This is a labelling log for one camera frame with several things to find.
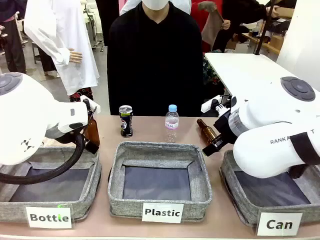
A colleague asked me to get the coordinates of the black drink can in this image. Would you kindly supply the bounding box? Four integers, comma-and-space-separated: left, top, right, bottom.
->
118, 105, 134, 138

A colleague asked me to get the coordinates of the person in black sweater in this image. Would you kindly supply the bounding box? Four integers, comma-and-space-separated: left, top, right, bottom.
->
106, 0, 204, 117

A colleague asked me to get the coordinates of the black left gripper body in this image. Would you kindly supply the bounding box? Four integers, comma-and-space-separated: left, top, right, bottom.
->
83, 138, 100, 155

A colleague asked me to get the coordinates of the grey fabric basket labelled Plastic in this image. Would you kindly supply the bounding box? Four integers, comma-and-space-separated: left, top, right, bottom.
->
107, 141, 213, 223

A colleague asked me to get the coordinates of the grey fabric basket labelled Bottle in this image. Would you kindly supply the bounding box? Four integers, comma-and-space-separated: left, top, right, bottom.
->
0, 146, 103, 223

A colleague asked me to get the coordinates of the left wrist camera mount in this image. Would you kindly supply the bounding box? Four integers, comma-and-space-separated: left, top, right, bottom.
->
79, 94, 101, 114

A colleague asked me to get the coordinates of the cardboard box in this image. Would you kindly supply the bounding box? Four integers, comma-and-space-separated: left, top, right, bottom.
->
267, 34, 285, 52

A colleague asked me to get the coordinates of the bystander in black jacket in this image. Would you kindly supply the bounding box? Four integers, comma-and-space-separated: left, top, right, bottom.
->
212, 0, 297, 52

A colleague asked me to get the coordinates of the brown bottle with black nozzle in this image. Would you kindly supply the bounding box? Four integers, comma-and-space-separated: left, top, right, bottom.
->
83, 117, 101, 147

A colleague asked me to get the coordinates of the metal stool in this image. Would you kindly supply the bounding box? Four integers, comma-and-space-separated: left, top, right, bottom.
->
31, 42, 44, 65

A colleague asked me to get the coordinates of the white side table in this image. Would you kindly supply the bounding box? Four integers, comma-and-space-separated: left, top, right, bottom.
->
204, 52, 301, 101

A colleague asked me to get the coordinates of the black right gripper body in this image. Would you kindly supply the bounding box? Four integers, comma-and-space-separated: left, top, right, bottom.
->
213, 111, 238, 145

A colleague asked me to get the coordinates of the mannequin in white shirt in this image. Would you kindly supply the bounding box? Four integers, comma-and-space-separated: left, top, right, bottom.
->
24, 0, 100, 103

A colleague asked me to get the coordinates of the white Bottle label card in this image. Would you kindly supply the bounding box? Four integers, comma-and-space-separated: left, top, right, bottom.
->
25, 206, 73, 229

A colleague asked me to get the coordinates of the white face mask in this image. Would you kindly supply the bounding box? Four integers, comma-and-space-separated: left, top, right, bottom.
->
142, 0, 174, 11

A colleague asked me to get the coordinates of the small clear plastic water bottle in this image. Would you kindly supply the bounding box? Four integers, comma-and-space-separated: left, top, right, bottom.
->
164, 104, 180, 144

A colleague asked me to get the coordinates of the brown paper bag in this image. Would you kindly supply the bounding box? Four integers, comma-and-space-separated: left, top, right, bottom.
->
201, 2, 225, 48

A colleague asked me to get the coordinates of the bystander in dark clothes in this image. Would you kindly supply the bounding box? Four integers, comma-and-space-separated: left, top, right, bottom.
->
0, 0, 28, 74

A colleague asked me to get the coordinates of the black vertical pole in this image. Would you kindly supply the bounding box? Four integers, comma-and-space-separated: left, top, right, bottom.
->
254, 0, 276, 56

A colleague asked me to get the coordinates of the grey fabric basket labelled Can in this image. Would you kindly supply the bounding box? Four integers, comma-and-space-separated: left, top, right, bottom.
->
219, 149, 320, 227

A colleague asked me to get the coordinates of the white Can label card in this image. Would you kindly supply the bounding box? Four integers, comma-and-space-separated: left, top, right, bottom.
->
256, 211, 303, 237

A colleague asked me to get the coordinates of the white Plastic label card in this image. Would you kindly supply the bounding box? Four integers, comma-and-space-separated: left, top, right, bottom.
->
141, 202, 185, 224

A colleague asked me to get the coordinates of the bystander in red top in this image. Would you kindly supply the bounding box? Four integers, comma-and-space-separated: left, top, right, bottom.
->
191, 0, 213, 53

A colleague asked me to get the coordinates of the brown glass beer bottle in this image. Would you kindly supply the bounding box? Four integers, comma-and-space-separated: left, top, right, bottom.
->
196, 118, 219, 145

